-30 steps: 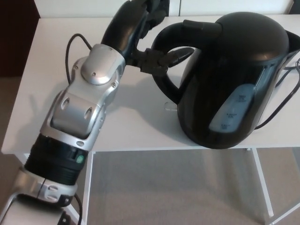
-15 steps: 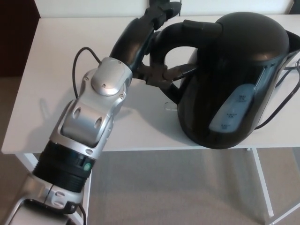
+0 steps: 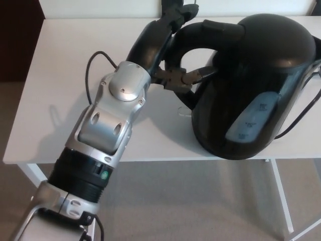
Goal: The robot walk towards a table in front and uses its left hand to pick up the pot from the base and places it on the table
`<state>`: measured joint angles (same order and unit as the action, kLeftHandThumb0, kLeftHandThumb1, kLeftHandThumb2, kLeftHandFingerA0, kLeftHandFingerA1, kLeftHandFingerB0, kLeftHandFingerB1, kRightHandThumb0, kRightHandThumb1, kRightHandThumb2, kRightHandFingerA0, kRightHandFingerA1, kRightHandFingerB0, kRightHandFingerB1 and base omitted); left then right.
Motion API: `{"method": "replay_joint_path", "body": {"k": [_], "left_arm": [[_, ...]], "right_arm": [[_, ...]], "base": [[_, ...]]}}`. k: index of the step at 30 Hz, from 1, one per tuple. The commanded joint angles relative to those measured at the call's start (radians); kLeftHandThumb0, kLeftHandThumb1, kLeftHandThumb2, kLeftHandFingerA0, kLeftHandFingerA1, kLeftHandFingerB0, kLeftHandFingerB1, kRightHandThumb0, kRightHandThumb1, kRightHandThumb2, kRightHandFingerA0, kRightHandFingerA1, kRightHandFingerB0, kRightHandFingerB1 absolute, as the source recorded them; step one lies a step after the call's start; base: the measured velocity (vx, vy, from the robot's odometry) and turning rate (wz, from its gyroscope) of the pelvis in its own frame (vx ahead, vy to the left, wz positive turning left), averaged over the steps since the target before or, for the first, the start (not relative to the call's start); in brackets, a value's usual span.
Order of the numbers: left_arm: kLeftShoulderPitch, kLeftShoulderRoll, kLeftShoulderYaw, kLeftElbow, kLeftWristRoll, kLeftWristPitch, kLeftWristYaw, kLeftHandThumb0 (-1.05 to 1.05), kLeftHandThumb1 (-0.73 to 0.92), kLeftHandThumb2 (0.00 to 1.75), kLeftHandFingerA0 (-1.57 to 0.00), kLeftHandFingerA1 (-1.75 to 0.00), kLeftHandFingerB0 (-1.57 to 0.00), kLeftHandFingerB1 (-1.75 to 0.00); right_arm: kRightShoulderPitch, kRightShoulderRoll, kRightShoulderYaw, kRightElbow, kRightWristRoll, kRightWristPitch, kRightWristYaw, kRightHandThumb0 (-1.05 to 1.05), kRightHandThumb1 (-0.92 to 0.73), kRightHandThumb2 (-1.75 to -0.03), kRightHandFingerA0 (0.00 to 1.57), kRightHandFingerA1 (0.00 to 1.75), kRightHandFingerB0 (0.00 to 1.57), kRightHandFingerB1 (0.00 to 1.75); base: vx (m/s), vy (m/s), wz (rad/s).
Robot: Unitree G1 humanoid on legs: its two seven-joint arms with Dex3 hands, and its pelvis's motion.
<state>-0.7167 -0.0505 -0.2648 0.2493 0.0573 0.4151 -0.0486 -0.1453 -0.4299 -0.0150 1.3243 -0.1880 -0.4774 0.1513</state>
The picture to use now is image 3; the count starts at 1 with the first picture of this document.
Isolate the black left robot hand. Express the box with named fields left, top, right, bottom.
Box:
left=125, top=4, right=217, bottom=93

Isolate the black electric kettle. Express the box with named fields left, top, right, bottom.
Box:
left=164, top=14, right=317, bottom=161

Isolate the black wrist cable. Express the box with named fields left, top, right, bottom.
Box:
left=85, top=51, right=118, bottom=104

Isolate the black kettle power cord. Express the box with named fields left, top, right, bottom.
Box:
left=275, top=64, right=321, bottom=139

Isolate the white table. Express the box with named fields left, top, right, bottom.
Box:
left=2, top=15, right=321, bottom=234

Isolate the black elbow cable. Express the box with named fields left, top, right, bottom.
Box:
left=82, top=212, right=105, bottom=241

